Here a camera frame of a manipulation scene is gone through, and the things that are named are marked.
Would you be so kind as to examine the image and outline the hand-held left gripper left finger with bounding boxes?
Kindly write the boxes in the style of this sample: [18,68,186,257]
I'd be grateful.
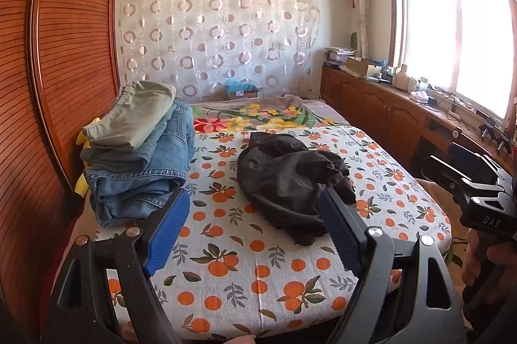
[42,186,191,344]

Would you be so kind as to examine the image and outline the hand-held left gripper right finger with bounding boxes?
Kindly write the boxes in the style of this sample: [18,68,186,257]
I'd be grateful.
[319,186,469,344]

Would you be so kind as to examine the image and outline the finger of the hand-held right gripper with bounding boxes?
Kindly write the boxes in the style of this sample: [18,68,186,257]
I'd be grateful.
[449,141,506,184]
[421,155,474,204]

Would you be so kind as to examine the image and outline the black pants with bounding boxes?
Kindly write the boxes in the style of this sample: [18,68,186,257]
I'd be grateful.
[237,132,357,246]

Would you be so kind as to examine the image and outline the khaki pants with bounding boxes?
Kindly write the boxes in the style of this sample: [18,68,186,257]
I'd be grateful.
[81,81,177,151]

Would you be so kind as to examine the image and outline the person's right hand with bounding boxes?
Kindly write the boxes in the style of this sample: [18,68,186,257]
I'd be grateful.
[461,229,486,289]

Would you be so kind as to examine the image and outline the small black tripod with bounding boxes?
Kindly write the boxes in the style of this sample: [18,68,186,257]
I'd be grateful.
[479,117,497,143]
[497,130,513,155]

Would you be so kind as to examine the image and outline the blue jeans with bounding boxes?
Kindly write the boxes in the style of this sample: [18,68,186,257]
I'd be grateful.
[80,102,196,228]

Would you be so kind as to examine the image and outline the orange print bed sheet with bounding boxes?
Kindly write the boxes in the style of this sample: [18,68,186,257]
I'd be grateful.
[95,124,452,344]

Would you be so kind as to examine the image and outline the wooden cabinet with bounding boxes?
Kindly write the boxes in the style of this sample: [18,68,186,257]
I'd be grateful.
[320,65,517,183]

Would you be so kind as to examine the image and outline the white jug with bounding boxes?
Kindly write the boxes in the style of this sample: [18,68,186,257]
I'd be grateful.
[394,64,409,91]

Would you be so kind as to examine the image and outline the yellow cloth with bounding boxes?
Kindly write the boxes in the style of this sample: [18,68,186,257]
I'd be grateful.
[76,117,101,196]

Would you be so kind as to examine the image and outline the window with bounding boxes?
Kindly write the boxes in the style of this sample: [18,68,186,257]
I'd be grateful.
[387,0,517,126]

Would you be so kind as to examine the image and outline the open cardboard box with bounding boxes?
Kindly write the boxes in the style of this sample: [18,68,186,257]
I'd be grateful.
[346,56,382,79]

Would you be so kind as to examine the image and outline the floral blanket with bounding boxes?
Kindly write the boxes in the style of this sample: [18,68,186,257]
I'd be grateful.
[190,94,350,134]

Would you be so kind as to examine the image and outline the stack of papers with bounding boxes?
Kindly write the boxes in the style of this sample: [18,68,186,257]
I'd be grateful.
[323,47,357,67]

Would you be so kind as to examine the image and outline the cardboard box with blue cloth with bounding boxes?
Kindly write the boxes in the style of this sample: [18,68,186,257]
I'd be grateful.
[224,79,261,101]

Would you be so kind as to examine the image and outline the wooden slatted wardrobe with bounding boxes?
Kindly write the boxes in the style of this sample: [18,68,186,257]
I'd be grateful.
[0,0,124,344]

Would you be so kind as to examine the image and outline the circle pattern sheer curtain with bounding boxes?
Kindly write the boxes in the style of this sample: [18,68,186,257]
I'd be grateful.
[117,0,322,102]

